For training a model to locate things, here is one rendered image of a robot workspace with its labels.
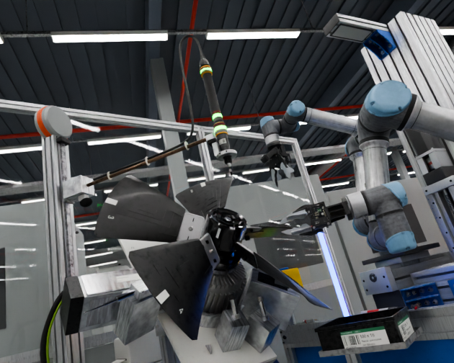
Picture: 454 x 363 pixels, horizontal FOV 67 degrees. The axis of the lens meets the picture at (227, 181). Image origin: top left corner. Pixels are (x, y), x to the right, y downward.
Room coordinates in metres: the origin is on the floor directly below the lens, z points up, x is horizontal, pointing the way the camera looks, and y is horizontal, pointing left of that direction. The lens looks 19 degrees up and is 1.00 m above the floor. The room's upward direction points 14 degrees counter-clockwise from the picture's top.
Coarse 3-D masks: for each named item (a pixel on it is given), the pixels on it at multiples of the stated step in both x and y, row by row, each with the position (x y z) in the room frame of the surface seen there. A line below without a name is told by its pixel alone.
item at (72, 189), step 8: (80, 176) 1.19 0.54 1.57; (64, 184) 1.21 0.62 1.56; (72, 184) 1.20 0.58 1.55; (80, 184) 1.19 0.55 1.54; (64, 192) 1.21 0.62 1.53; (72, 192) 1.20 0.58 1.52; (80, 192) 1.20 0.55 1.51; (88, 192) 1.22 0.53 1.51; (64, 200) 1.23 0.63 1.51; (72, 200) 1.25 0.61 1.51
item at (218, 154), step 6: (210, 138) 1.06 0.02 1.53; (216, 138) 1.08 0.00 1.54; (210, 144) 1.06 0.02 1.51; (216, 144) 1.06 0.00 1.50; (216, 150) 1.06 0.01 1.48; (228, 150) 1.03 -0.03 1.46; (234, 150) 1.04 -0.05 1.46; (216, 156) 1.06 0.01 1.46; (222, 156) 1.05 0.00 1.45; (234, 156) 1.07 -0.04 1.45
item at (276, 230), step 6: (264, 228) 1.06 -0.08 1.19; (270, 228) 1.07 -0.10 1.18; (276, 228) 1.07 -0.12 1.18; (282, 228) 1.08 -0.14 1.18; (288, 228) 1.08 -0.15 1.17; (258, 234) 1.12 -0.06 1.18; (264, 234) 1.14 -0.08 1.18; (270, 234) 1.16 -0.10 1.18; (276, 234) 1.18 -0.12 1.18; (282, 234) 1.22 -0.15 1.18
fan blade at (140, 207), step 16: (128, 176) 0.97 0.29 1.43; (112, 192) 0.94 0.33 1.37; (128, 192) 0.95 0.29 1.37; (144, 192) 0.96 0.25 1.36; (160, 192) 0.97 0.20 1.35; (112, 208) 0.92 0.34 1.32; (128, 208) 0.93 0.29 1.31; (144, 208) 0.94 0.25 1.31; (160, 208) 0.96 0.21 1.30; (176, 208) 0.97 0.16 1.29; (96, 224) 0.90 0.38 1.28; (112, 224) 0.91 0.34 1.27; (128, 224) 0.93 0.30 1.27; (144, 224) 0.94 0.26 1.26; (160, 224) 0.95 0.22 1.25; (176, 224) 0.97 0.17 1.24; (144, 240) 0.94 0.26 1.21; (160, 240) 0.96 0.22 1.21; (176, 240) 0.97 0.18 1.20
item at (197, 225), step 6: (186, 216) 0.98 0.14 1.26; (192, 216) 0.98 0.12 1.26; (198, 216) 0.98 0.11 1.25; (186, 222) 0.98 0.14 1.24; (192, 222) 0.98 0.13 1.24; (198, 222) 0.99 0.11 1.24; (204, 222) 0.99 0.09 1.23; (180, 228) 0.97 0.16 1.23; (186, 228) 0.98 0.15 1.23; (198, 228) 0.99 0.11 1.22; (180, 234) 0.98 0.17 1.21; (186, 234) 0.98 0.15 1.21; (192, 234) 0.98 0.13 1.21; (198, 234) 0.99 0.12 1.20; (180, 240) 0.98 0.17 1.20
